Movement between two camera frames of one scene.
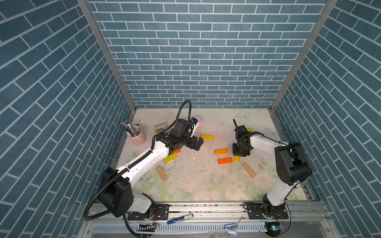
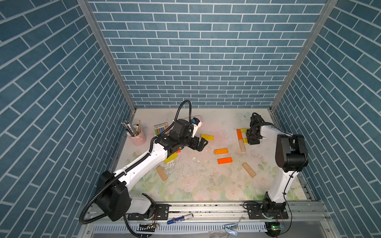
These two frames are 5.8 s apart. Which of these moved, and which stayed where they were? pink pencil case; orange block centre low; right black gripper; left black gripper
Moved: right black gripper
Stayed: pink pencil case; left black gripper; orange block centre low
